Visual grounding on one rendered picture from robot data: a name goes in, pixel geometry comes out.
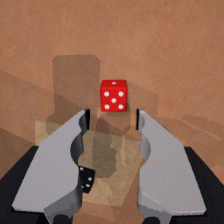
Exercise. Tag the black die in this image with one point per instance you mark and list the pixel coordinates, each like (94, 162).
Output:
(87, 178)

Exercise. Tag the tan mat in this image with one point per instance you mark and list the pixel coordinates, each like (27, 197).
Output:
(115, 160)

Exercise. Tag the red die with white pips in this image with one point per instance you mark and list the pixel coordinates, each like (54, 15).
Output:
(113, 95)

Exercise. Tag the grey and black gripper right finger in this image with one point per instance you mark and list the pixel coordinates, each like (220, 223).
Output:
(175, 185)

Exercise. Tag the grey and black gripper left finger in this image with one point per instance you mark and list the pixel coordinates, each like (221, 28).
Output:
(45, 181)

